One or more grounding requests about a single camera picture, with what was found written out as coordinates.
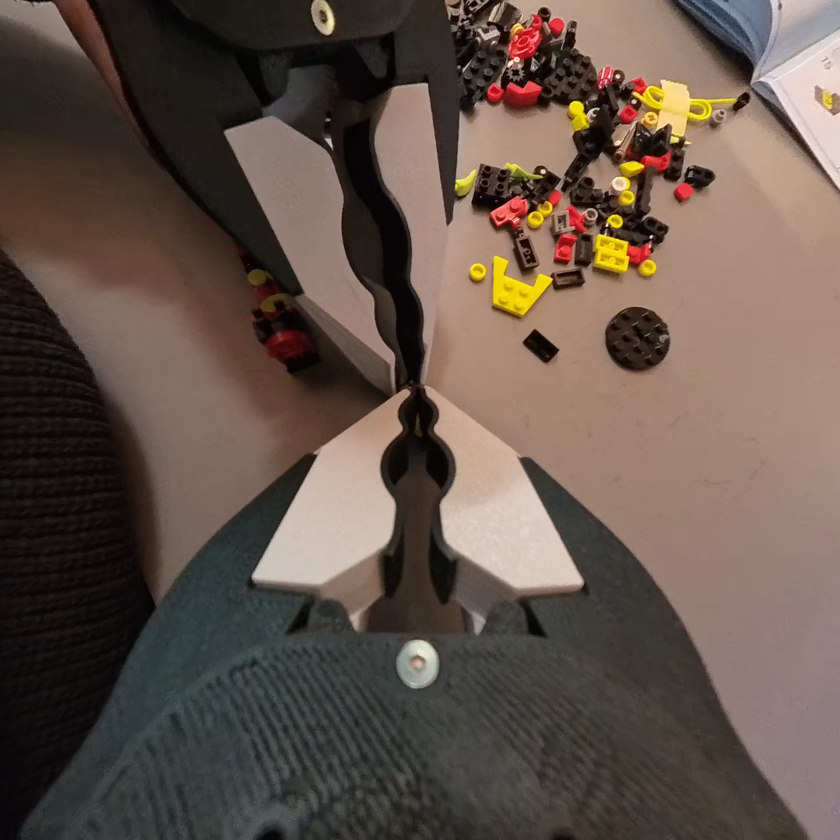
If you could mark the small black lego tile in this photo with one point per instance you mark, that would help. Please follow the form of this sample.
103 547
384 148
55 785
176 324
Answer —
541 344

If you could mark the small black yellow lego assembly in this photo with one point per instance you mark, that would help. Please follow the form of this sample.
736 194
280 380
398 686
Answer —
418 428

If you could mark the yellow wedge lego plate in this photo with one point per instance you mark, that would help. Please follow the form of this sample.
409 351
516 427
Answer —
513 289

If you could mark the lego instruction booklet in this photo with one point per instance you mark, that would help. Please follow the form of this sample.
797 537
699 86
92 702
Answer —
787 65

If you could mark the person's black knit sweater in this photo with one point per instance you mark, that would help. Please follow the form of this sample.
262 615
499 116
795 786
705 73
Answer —
52 525

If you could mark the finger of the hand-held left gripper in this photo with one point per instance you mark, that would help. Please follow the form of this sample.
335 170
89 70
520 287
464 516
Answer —
282 197
420 164

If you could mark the red black lego model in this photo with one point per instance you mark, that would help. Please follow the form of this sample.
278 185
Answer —
282 315

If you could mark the black round lego plate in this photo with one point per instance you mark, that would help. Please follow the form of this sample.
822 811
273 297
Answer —
638 338

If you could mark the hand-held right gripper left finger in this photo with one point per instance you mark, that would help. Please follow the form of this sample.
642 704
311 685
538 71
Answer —
328 518

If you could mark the pile of lego pieces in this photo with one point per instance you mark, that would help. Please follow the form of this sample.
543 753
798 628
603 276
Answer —
610 253

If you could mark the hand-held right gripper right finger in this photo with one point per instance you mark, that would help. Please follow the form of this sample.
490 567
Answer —
499 518

